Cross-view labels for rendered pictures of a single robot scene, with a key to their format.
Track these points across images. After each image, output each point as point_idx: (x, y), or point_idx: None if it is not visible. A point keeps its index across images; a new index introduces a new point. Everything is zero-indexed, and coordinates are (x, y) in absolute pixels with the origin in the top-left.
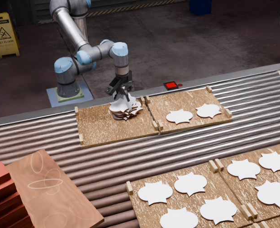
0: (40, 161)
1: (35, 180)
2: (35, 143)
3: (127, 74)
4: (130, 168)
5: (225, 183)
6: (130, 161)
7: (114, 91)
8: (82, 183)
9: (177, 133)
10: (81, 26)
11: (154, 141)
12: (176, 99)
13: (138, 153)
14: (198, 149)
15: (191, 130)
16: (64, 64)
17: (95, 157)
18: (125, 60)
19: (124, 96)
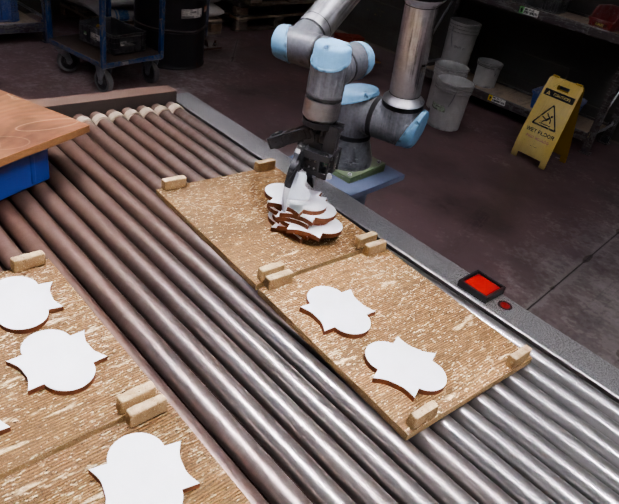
0: (48, 127)
1: None
2: (156, 149)
3: (316, 125)
4: (111, 265)
5: (74, 438)
6: (137, 261)
7: (279, 143)
8: (56, 215)
9: (285, 327)
10: (408, 27)
11: (224, 288)
12: (419, 299)
13: (172, 269)
14: (221, 372)
15: (303, 348)
16: (351, 91)
17: (140, 216)
18: (321, 85)
19: None
